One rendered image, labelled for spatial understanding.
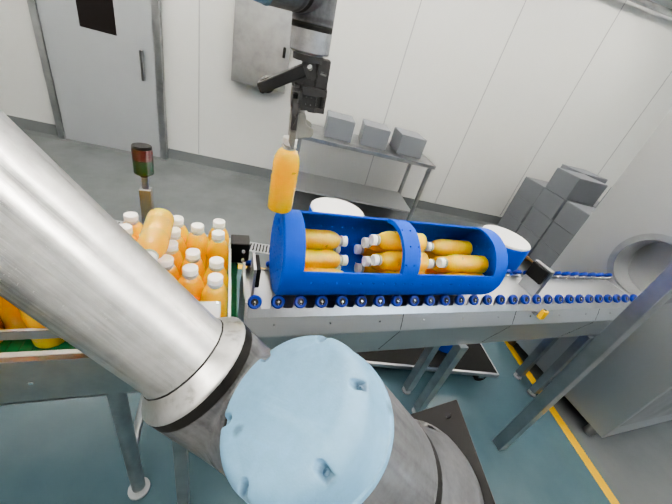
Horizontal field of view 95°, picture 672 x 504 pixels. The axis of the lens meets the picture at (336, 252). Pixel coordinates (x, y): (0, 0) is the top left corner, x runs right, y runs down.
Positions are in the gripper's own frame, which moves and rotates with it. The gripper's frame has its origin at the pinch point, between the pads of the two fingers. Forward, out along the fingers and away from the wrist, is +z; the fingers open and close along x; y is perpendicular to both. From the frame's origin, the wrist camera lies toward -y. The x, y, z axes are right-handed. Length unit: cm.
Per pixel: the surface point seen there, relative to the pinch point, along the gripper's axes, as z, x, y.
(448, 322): 63, -7, 73
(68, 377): 59, -31, -51
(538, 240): 134, 187, 325
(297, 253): 28.4, -11.6, 5.0
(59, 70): 74, 353, -238
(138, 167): 26, 28, -49
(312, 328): 60, -14, 14
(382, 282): 39, -11, 35
